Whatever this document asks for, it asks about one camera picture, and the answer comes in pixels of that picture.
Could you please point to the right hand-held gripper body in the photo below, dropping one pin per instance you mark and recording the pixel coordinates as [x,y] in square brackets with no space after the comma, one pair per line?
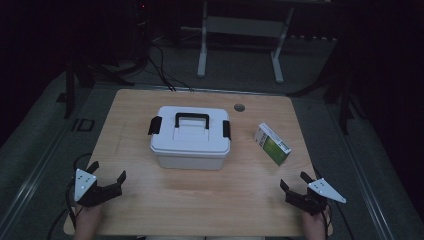
[310,203]

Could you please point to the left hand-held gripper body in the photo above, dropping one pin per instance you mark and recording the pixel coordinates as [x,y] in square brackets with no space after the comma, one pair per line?
[100,193]

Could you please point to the green and white medicine box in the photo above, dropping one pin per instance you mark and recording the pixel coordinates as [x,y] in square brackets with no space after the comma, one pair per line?
[273,145]

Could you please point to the white plastic storage box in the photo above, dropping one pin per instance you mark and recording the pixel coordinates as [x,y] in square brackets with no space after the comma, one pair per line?
[190,163]

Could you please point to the person's right hand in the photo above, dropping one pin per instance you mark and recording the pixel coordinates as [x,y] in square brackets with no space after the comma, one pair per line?
[316,228]

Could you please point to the person's left hand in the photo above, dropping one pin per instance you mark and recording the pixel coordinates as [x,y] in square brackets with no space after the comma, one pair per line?
[87,223]

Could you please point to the black tripod stand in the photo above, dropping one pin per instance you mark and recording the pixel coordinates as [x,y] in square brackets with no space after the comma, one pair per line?
[83,76]

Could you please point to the black metal stand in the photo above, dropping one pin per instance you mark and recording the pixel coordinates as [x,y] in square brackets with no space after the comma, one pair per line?
[340,90]

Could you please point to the white metal stand frame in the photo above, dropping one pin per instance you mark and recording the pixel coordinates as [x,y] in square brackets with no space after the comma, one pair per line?
[241,26]

